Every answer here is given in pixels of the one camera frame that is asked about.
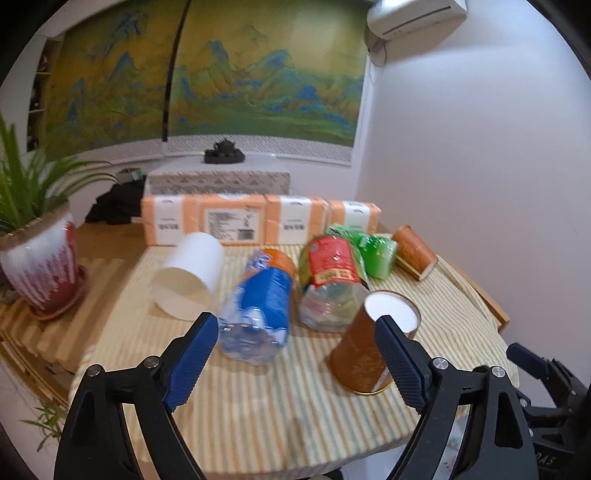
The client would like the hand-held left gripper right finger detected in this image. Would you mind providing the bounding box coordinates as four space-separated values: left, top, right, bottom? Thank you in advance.
374 315 540 480

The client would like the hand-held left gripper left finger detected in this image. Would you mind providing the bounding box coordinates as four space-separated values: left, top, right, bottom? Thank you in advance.
54 312 219 480

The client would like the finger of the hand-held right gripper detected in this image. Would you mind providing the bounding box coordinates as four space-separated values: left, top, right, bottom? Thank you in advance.
506 342 583 408

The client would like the orange paper cup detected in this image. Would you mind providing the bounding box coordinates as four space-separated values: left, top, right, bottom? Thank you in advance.
329 290 422 396
392 225 438 280

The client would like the white paper cup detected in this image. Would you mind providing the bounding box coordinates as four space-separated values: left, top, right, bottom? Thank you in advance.
153 232 225 321

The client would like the striped tablecloth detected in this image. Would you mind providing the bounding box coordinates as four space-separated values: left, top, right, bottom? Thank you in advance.
69 244 520 467

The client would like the blue label plastic bottle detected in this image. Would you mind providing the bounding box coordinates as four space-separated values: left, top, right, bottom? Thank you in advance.
217 248 296 366

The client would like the green plastic bottle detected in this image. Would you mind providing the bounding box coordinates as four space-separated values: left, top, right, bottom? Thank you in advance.
329 223 398 280

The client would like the red label plastic bottle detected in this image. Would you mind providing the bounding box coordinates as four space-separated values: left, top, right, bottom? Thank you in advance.
298 235 370 332

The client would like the brown pot saucer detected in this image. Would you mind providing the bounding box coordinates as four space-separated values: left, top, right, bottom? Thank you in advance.
28 265 89 320

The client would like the slatted wooden mat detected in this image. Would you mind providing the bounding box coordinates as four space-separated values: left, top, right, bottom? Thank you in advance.
0 258 134 365

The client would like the wooden table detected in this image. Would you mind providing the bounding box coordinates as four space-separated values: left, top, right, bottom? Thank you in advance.
0 222 511 402

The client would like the small orange tissue pack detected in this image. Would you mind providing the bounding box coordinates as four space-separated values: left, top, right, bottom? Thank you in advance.
327 200 382 236
263 196 329 245

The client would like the small floor plant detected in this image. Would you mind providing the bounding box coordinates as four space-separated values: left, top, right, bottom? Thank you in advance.
23 399 70 450

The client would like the black cloth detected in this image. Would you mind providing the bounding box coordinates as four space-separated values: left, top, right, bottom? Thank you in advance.
85 182 146 226

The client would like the red and white ceramic pot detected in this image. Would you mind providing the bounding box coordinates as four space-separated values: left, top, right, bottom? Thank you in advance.
0 200 80 312

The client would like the patterned white box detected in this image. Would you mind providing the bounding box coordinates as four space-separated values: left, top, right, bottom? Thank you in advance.
144 159 291 197

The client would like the dark tea set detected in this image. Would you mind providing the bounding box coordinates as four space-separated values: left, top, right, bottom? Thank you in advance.
204 137 245 164

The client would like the green leafy plant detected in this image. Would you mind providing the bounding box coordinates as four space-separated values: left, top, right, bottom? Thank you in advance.
0 113 118 234

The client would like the white air conditioner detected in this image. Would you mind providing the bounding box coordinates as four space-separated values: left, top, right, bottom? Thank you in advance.
367 0 468 38

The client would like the landscape wall painting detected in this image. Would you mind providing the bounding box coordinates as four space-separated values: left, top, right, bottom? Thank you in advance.
44 0 375 167

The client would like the wooden wall shelf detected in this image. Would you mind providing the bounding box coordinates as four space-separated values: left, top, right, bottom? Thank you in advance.
27 39 63 153

